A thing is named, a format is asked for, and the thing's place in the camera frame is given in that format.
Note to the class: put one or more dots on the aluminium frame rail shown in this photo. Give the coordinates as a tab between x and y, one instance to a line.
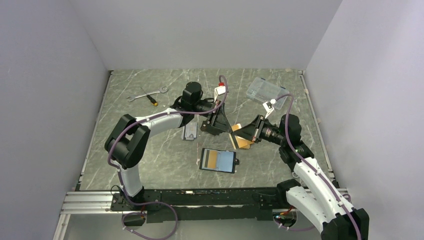
86	202

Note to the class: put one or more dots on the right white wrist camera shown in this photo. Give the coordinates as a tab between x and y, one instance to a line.
269	107

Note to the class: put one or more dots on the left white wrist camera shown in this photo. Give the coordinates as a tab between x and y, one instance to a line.
220	90

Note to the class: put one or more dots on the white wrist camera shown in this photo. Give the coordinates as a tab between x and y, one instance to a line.
269	107
220	90

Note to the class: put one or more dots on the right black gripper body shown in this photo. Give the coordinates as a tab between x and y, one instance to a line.
266	131

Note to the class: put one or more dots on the gold card in holder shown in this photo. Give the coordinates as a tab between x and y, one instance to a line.
210	159

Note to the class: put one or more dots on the clear plastic organizer box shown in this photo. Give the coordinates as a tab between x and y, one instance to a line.
263	90

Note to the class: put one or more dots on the silver open-end wrench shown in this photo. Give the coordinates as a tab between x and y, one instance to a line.
160	90

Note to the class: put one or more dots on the black yellow screwdriver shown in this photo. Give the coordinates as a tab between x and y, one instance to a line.
151	99

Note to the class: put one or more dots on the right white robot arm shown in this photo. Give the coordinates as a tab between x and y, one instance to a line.
319	201

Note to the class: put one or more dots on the black leather card holder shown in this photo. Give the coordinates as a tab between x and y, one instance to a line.
226	161

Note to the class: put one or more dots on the tan wooden block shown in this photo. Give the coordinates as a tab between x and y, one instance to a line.
245	142

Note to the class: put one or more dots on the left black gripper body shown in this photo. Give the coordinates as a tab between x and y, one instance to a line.
208	106

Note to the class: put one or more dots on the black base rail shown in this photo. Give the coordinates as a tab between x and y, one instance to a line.
258	203

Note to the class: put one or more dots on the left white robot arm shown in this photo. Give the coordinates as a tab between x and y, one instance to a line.
127	142

